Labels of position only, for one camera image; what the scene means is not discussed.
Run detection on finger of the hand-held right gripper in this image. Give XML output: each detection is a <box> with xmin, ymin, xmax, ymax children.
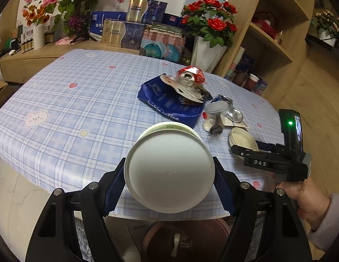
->
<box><xmin>254</xmin><ymin>140</ymin><xmax>286</xmax><ymax>153</ymax></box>
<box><xmin>231</xmin><ymin>145</ymin><xmax>289</xmax><ymax>160</ymax></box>

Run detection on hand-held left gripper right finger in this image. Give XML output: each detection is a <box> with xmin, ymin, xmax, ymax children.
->
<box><xmin>212</xmin><ymin>157</ymin><xmax>313</xmax><ymax>262</ymax></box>

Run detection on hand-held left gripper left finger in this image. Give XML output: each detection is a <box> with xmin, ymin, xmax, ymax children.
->
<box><xmin>26</xmin><ymin>157</ymin><xmax>126</xmax><ymax>262</ymax></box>

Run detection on cream round cup lid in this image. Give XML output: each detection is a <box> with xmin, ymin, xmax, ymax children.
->
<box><xmin>228</xmin><ymin>127</ymin><xmax>259</xmax><ymax>159</ymax></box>

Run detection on brown trash bin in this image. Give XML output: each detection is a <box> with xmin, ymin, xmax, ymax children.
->
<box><xmin>142</xmin><ymin>217</ymin><xmax>231</xmax><ymax>262</ymax></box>

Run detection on person's right forearm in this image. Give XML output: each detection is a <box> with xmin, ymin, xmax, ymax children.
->
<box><xmin>309</xmin><ymin>194</ymin><xmax>339</xmax><ymax>252</ymax></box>

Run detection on person's right hand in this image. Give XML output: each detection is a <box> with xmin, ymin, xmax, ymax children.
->
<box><xmin>276</xmin><ymin>181</ymin><xmax>331</xmax><ymax>231</ymax></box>

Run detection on black plastic fork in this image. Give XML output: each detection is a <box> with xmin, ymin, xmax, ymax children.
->
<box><xmin>209</xmin><ymin>114</ymin><xmax>224</xmax><ymax>137</ymax></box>

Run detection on metal spoon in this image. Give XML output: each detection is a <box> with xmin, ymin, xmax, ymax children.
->
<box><xmin>226</xmin><ymin>107</ymin><xmax>244</xmax><ymax>124</ymax></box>

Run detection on grey round lid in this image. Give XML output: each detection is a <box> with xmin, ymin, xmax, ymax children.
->
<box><xmin>205</xmin><ymin>102</ymin><xmax>230</xmax><ymax>114</ymax></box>

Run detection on small blue box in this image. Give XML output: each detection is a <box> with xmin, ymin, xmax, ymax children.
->
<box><xmin>255</xmin><ymin>78</ymin><xmax>269</xmax><ymax>95</ymax></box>

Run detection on red paper cup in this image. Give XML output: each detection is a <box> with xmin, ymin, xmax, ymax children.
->
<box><xmin>244</xmin><ymin>74</ymin><xmax>261</xmax><ymax>92</ymax></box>

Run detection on white plastic spoon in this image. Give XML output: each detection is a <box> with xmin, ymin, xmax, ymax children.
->
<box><xmin>172</xmin><ymin>233</ymin><xmax>181</xmax><ymax>257</ymax></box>

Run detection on torn cardboard wrapper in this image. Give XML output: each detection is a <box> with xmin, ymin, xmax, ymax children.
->
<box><xmin>160</xmin><ymin>75</ymin><xmax>212</xmax><ymax>104</ymax></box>

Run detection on stack of pastel paper cups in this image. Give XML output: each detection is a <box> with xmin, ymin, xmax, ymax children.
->
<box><xmin>225</xmin><ymin>46</ymin><xmax>246</xmax><ymax>80</ymax></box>

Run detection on dark blue shelf box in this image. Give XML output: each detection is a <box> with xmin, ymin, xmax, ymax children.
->
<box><xmin>238</xmin><ymin>53</ymin><xmax>255</xmax><ymax>74</ymax></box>

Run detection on crushed red soda can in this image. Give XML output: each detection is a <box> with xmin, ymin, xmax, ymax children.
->
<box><xmin>176</xmin><ymin>65</ymin><xmax>207</xmax><ymax>86</ymax></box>

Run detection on blue paper coffee bag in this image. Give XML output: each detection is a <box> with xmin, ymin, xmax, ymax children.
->
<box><xmin>137</xmin><ymin>74</ymin><xmax>205</xmax><ymax>129</ymax></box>

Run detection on white flower pot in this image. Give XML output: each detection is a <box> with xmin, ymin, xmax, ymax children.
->
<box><xmin>191</xmin><ymin>35</ymin><xmax>228</xmax><ymax>73</ymax></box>

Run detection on red artificial rose plant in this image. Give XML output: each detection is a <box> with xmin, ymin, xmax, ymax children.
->
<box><xmin>180</xmin><ymin>0</ymin><xmax>238</xmax><ymax>48</ymax></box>

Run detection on pack of pink cans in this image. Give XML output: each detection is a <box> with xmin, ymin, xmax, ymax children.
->
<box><xmin>139</xmin><ymin>23</ymin><xmax>186</xmax><ymax>60</ymax></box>

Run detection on wooden shelf unit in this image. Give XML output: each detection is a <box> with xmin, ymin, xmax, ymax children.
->
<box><xmin>213</xmin><ymin>0</ymin><xmax>316</xmax><ymax>97</ymax></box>

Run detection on dark blue box red label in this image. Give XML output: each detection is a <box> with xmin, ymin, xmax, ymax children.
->
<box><xmin>164</xmin><ymin>14</ymin><xmax>184</xmax><ymax>29</ymax></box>

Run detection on wooden sideboard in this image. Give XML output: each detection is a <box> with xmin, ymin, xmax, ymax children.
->
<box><xmin>0</xmin><ymin>37</ymin><xmax>140</xmax><ymax>84</ymax></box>

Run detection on black mini tripod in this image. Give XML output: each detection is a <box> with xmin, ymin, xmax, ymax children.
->
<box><xmin>70</xmin><ymin>31</ymin><xmax>98</xmax><ymax>45</ymax></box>

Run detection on pink cloth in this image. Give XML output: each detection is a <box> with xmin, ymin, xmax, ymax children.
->
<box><xmin>55</xmin><ymin>38</ymin><xmax>78</xmax><ymax>46</ymax></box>

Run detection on white ribbed vase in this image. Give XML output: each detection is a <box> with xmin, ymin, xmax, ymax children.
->
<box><xmin>34</xmin><ymin>23</ymin><xmax>46</xmax><ymax>50</ymax></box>

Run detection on row of small brown bottles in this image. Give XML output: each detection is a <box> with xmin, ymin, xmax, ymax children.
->
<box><xmin>20</xmin><ymin>31</ymin><xmax>55</xmax><ymax>53</ymax></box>

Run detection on purple tinsel flower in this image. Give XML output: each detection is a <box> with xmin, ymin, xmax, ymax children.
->
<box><xmin>68</xmin><ymin>15</ymin><xmax>87</xmax><ymax>33</ymax></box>

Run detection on orange artificial flowers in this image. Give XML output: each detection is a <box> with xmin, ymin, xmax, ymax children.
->
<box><xmin>22</xmin><ymin>7</ymin><xmax>51</xmax><ymax>27</ymax></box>

